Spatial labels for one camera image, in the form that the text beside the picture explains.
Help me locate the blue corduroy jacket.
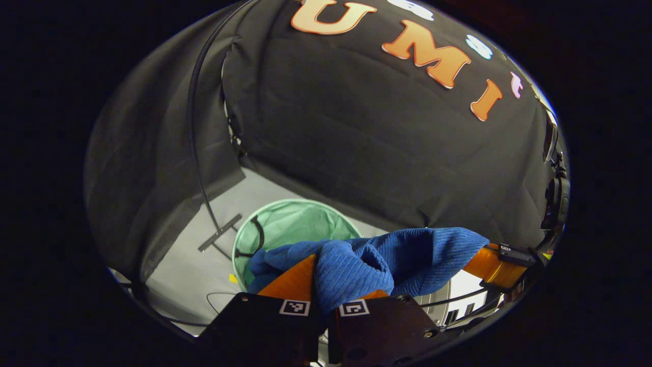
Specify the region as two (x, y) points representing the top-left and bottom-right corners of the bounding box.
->
(247, 227), (491, 314)

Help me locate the green laundry hamper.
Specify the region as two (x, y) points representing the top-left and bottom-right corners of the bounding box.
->
(232, 199), (362, 294)

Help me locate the black backdrop cloth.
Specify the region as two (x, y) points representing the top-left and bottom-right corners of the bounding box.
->
(84, 0), (561, 286)

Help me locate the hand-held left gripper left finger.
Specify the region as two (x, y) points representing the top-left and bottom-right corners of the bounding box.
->
(196, 254), (327, 367)

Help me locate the black cable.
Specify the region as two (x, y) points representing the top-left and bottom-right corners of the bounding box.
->
(206, 292), (240, 316)
(120, 280), (209, 328)

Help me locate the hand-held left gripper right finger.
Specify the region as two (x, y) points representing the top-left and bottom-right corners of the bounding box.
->
(328, 290), (456, 367)

